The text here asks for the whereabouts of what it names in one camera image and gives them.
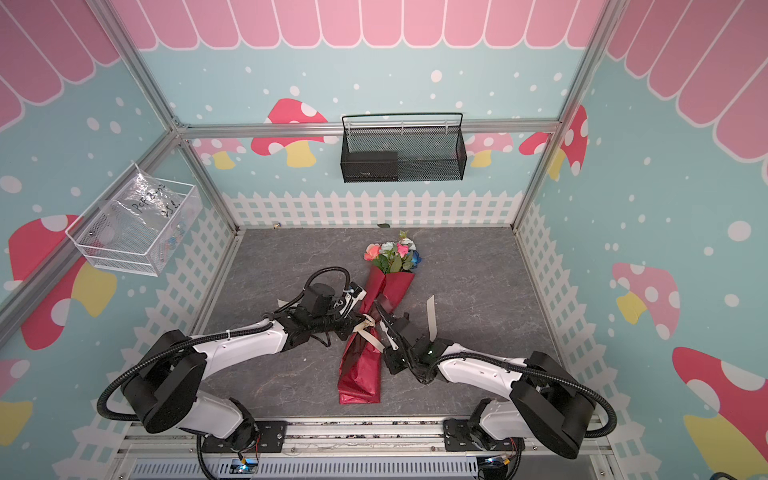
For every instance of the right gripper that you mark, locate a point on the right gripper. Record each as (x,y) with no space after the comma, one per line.
(395,333)

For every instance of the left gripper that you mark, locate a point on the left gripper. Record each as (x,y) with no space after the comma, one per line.
(349,325)

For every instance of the cream ribbon strip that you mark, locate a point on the cream ribbon strip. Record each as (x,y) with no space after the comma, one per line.
(368,328)

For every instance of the dark red wrapping paper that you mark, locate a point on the dark red wrapping paper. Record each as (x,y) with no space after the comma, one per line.
(360,368)

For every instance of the pink orange fake rose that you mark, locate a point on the pink orange fake rose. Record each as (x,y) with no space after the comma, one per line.
(372,252)

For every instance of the light blue fake flower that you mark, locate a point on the light blue fake flower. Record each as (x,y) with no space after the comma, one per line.
(390,261)

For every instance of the dark blue fake rose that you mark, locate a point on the dark blue fake rose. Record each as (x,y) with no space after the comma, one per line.
(415,259)

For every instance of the small pink fake rose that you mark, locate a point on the small pink fake rose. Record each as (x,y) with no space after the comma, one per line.
(402,250)

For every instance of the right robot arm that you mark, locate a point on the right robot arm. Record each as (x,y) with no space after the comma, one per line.
(536,396)

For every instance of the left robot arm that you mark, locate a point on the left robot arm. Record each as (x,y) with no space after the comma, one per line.
(163,390)

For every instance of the black box in basket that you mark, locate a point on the black box in basket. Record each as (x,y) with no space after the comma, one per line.
(369,166)

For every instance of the clear plastic bag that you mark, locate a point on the clear plastic bag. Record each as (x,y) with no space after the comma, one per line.
(138,213)

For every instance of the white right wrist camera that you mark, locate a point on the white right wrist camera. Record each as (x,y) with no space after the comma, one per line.
(390,334)

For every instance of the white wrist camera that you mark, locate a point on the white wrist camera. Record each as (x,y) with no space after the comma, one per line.
(390,334)
(353,295)

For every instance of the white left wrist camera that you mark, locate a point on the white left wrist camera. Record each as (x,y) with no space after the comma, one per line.
(353,295)

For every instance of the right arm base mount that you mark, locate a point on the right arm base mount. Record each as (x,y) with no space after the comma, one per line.
(465,435)

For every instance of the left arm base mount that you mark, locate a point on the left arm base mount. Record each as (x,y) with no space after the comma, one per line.
(264,437)

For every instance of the black wire mesh basket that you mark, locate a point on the black wire mesh basket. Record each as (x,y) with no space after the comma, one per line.
(430,146)

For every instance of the white wire basket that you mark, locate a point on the white wire basket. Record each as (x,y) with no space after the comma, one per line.
(83,231)

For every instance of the aluminium corner frame post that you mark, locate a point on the aluminium corner frame post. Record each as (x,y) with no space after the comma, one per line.
(109,19)

